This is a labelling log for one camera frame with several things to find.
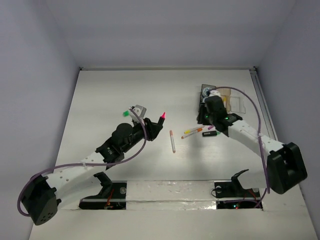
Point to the orange white marker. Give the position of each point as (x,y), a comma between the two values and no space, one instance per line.
(186,135)

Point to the green highlighter cap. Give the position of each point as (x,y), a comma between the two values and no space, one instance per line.
(126,113)

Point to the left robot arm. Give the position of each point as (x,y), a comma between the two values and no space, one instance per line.
(51,189)

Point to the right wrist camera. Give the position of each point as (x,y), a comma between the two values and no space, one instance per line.
(214,92)

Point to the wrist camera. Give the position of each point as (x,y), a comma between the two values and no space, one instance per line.
(139,110)
(214,92)

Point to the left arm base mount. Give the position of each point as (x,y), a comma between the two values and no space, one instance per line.
(112,195)

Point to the clear plastic container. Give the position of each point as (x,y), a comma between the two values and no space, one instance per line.
(237,102)

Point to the pink white marker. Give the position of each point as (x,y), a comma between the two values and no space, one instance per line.
(173,147)

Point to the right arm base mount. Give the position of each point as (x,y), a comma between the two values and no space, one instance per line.
(231,195)

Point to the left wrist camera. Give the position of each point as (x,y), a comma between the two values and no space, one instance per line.
(139,110)

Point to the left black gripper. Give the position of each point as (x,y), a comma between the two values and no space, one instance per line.
(150,128)

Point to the dark grey container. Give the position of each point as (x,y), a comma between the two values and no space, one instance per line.
(201,99)

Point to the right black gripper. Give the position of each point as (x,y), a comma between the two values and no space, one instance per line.
(201,118)

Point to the black green highlighter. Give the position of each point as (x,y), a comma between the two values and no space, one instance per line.
(212,133)

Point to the blue white round jar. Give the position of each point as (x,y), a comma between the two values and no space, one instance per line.
(205,92)

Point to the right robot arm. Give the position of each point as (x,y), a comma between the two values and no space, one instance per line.
(283,164)

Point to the black pink highlighter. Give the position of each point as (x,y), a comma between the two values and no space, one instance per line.
(161,119)

